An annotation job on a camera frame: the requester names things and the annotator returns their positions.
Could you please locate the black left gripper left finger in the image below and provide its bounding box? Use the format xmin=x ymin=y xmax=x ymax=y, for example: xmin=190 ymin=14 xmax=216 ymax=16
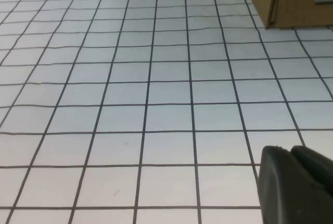
xmin=257 ymin=145 xmax=333 ymax=224

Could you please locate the white grid tablecloth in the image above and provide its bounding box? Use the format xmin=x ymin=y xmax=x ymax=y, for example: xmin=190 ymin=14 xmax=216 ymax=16
xmin=0 ymin=0 xmax=333 ymax=224

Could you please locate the brown windowed cardboard drawer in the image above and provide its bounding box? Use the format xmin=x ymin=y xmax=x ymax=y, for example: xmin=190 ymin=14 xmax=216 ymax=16
xmin=270 ymin=0 xmax=333 ymax=29

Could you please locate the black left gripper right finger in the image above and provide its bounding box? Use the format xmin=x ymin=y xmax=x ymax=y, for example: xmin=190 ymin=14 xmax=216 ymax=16
xmin=290 ymin=145 xmax=333 ymax=191

